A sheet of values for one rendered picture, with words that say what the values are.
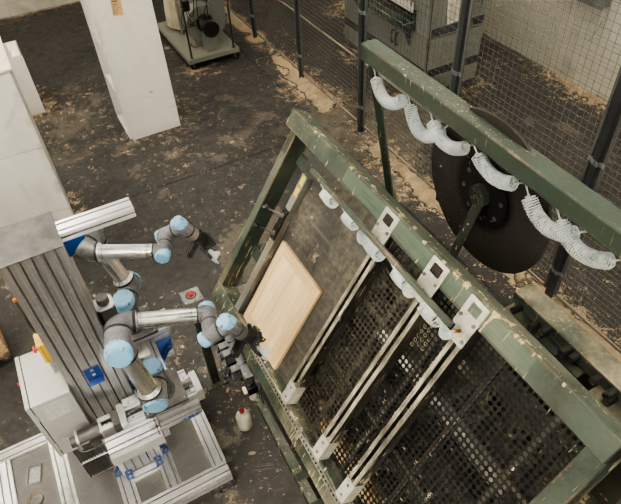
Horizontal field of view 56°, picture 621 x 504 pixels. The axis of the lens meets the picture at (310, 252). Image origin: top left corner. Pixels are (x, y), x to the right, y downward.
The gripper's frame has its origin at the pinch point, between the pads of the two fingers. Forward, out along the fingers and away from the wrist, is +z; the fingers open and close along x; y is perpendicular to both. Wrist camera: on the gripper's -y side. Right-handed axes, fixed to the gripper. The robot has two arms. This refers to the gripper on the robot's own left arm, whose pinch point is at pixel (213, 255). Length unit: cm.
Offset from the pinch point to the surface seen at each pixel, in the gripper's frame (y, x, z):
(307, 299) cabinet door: 26, -48, 21
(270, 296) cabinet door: 8.1, -22.0, 31.7
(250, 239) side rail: 16.9, 18.4, 27.4
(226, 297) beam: -18.2, 8.5, 42.5
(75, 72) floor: -76, 552, 116
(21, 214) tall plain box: -130, 204, 22
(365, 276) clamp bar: 58, -77, -2
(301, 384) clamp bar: -3, -77, 34
